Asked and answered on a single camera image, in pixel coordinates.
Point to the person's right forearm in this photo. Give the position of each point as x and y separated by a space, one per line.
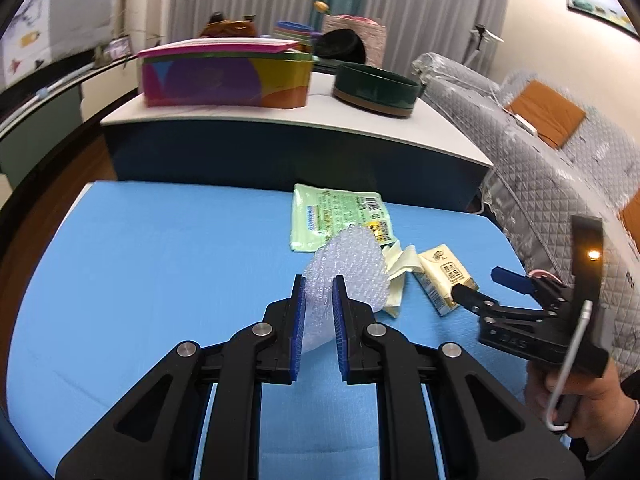
622 442

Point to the framed wall picture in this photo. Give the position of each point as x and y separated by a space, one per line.
595 2

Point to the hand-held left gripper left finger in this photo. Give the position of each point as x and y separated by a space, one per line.
298 325

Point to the pink box lid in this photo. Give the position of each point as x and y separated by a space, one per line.
215 46

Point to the light blue stick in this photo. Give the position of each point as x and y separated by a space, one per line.
45 92

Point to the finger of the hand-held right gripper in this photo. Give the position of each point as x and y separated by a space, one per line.
475 301
510 277

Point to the dark green bowl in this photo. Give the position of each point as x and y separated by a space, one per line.
375 87

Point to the white coffee table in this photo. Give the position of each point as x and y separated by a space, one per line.
320 115

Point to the television with grey cover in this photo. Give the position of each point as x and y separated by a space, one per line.
65 15

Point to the white power strip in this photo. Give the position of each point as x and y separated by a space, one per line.
525 125

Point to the person's right hand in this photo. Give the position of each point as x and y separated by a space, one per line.
600 400

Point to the grey covered sofa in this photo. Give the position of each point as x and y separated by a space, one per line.
550 180

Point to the orange cushion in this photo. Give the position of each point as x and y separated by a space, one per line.
545 112
631 225

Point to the phone holder stand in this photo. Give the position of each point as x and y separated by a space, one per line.
482 35

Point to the stack of coloured bowls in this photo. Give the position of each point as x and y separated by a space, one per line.
295 32

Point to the thin twig plant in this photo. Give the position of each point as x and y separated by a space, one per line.
135 20

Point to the colourful storage box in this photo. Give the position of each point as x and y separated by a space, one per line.
220 80

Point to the pink quilted basket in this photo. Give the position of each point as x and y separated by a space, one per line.
372 35

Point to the cream crumpled paper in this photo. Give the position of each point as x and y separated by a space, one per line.
400 270

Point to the blue mat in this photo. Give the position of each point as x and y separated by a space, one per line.
165 270

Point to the brown bag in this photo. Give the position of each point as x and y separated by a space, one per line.
227 27

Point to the television cabinet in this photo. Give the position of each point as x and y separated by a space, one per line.
50 110

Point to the bubble wrap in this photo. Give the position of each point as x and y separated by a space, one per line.
350 265

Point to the yellow carton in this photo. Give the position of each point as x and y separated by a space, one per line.
442 275

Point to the yellow flower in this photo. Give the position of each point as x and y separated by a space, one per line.
321 7

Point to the green packet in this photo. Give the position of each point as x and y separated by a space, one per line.
330 215

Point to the small photo frame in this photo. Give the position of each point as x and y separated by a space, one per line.
119 49

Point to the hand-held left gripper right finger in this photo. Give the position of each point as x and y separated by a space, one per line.
340 330

